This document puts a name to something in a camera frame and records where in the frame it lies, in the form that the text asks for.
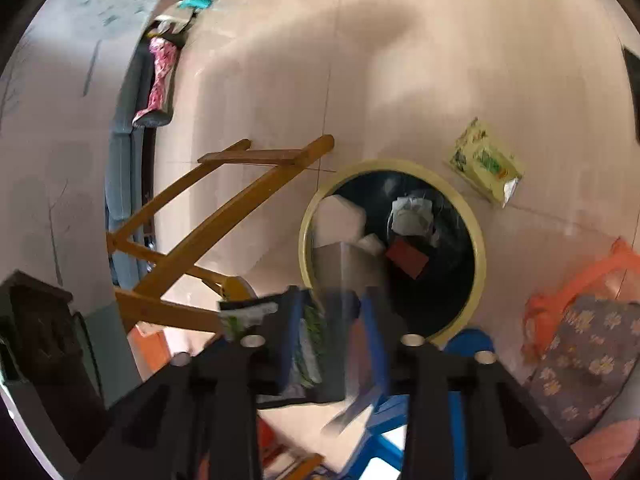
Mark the dark blue sofa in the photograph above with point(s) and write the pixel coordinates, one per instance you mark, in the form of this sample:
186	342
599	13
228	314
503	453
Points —
122	170

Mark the red carton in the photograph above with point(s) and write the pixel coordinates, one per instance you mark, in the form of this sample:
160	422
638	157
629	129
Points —
407	257

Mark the pink patterned bag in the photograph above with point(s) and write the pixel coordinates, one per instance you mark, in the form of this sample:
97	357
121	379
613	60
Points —
162	70

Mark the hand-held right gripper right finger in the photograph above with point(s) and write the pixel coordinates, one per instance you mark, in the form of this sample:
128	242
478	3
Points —
377	340

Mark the grey floral cloth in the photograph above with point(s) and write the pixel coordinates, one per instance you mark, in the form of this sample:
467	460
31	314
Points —
590	360

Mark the green snack packet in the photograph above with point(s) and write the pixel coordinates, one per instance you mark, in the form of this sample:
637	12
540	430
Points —
325	360

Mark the yellow-green plastic packet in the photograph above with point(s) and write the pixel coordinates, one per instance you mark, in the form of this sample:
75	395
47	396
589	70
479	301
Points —
482	162

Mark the pink quilted cloth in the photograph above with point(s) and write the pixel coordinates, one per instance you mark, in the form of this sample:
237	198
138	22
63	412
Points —
610	450

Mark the teal plastic toy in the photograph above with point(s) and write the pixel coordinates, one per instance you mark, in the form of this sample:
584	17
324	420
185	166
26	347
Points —
200	1

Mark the wooden chair frame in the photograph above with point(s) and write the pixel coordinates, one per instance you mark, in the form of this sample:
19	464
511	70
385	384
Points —
200	240

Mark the black waste bin yellow rim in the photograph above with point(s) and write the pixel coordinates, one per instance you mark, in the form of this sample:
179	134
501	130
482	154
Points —
450	280

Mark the blue plastic stool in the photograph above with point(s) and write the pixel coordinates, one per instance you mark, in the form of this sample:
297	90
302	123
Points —
465	340

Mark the grey checked paper cup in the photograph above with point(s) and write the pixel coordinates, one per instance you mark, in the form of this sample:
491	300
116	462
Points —
345	270

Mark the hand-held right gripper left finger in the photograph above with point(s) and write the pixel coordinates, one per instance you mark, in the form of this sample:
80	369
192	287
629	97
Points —
295	340

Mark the white paper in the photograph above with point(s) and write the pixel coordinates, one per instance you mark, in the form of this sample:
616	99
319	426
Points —
410	215

